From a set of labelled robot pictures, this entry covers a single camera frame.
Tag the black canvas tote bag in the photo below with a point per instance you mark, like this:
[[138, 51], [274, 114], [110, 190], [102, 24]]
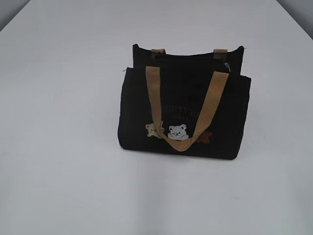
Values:
[[193, 105]]

